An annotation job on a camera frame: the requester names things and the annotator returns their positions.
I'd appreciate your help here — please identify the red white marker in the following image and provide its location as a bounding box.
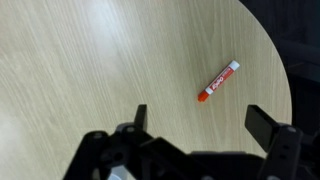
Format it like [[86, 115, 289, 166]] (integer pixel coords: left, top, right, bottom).
[[197, 60, 241, 103]]

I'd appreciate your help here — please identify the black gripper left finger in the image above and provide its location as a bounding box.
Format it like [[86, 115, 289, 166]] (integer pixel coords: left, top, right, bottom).
[[63, 104, 188, 180]]

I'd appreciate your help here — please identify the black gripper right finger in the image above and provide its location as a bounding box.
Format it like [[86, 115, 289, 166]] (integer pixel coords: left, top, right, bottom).
[[244, 104, 320, 180]]

